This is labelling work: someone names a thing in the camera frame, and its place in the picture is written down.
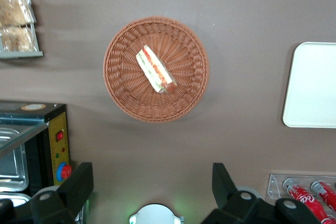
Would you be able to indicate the red cola bottle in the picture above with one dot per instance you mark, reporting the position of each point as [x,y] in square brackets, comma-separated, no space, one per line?
[302,197]
[326,195]

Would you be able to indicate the cream plastic tray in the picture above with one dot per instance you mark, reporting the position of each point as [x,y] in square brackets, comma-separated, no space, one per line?
[312,85]

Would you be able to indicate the triangle sandwich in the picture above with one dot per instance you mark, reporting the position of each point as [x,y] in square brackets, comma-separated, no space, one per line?
[155,70]

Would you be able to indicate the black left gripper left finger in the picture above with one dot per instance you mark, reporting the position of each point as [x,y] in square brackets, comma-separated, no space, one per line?
[71,190]

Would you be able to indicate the brown wicker basket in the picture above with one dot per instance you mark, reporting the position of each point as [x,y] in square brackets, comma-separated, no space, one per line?
[126,82]

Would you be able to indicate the black yellow food warmer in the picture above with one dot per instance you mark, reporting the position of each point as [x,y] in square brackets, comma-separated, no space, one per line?
[56,124]

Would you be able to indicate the steel pan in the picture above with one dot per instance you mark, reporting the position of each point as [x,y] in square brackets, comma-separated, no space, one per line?
[11,166]

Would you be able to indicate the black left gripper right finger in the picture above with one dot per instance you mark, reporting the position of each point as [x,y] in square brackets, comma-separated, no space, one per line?
[225,192]

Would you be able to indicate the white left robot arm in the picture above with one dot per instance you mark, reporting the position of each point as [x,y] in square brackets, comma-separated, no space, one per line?
[155,214]

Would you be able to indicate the bagged bread package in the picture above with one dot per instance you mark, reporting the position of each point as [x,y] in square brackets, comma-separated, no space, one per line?
[17,39]
[15,11]

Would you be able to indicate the clear acrylic bottle rack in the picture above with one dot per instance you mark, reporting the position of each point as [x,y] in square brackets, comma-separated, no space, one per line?
[275,184]

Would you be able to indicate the tray of packaged snacks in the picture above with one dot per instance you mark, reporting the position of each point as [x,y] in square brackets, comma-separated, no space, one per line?
[31,37]

